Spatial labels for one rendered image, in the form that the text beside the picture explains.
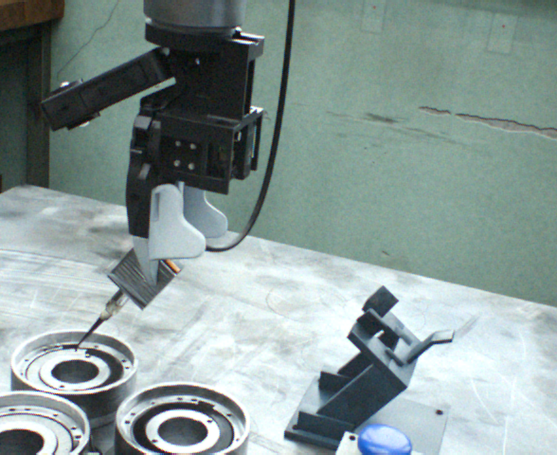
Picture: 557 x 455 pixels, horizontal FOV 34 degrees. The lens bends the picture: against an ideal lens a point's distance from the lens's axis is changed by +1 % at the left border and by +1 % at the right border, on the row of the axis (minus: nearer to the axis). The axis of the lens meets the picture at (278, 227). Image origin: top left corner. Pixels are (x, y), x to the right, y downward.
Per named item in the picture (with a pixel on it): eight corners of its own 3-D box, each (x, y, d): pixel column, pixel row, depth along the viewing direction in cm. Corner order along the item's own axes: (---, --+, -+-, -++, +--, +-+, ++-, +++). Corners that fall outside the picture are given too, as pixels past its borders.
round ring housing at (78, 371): (8, 372, 81) (8, 332, 80) (126, 364, 84) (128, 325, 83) (12, 442, 72) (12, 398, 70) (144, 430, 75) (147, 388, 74)
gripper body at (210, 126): (224, 205, 67) (240, 44, 62) (119, 182, 69) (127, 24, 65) (257, 177, 74) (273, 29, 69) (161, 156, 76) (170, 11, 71)
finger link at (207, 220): (216, 286, 75) (222, 186, 71) (152, 270, 77) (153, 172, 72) (229, 269, 78) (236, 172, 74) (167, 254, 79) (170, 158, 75)
